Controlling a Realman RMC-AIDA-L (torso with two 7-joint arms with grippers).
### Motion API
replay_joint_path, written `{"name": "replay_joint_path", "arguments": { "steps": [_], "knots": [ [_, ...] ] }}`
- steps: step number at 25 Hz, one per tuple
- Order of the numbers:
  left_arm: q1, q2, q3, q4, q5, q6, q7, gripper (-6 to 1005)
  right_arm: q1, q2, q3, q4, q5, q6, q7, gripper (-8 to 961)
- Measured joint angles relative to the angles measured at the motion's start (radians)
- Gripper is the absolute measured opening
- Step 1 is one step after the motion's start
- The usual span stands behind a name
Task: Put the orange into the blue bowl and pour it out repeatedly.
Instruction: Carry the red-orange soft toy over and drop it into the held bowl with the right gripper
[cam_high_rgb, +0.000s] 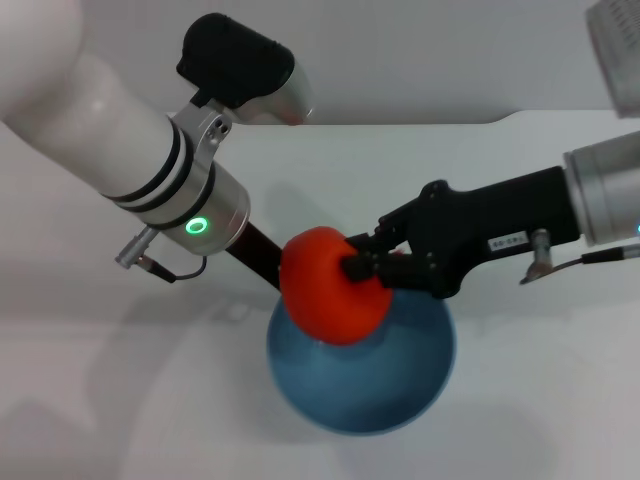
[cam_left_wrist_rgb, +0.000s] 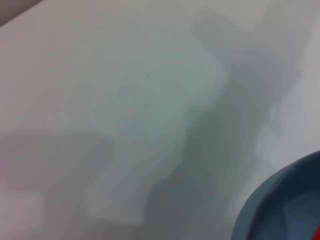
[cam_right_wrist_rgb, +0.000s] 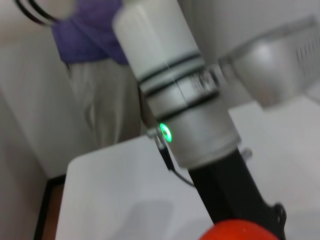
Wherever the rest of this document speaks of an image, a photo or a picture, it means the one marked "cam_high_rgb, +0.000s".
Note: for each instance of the blue ceramic bowl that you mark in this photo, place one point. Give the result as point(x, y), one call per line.
point(360, 385)

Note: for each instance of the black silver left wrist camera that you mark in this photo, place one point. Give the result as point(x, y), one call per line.
point(235, 60)

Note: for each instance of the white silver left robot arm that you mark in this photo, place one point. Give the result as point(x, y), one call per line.
point(125, 145)

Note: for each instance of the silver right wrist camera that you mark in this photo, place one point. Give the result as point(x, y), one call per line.
point(617, 55)

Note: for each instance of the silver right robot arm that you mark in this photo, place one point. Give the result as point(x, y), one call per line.
point(605, 192)

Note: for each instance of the orange fruit with stem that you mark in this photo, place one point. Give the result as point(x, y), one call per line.
point(320, 295)

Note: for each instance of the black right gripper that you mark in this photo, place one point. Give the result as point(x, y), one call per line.
point(480, 220)

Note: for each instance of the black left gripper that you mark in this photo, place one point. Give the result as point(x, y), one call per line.
point(260, 255)

